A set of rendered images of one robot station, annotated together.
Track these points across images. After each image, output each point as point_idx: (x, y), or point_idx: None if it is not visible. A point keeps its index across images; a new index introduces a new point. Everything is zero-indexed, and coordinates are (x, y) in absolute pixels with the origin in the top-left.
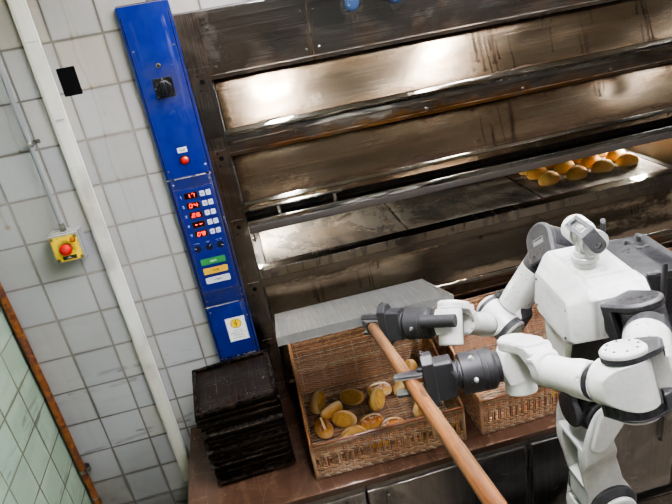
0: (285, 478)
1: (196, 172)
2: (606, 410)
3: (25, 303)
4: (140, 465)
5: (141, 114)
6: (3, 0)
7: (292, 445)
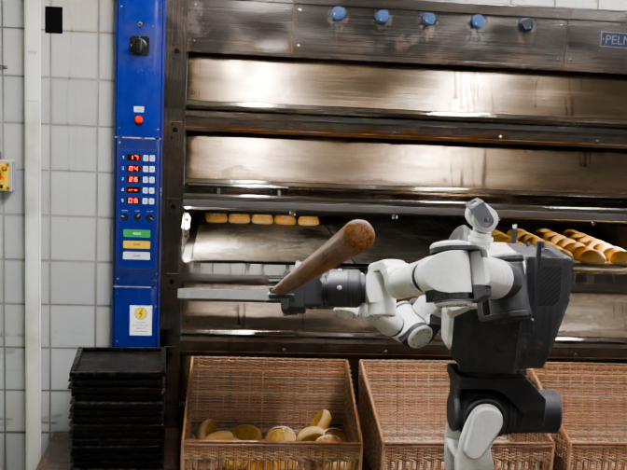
0: None
1: (146, 135)
2: (427, 295)
3: None
4: None
5: (110, 66)
6: None
7: (164, 461)
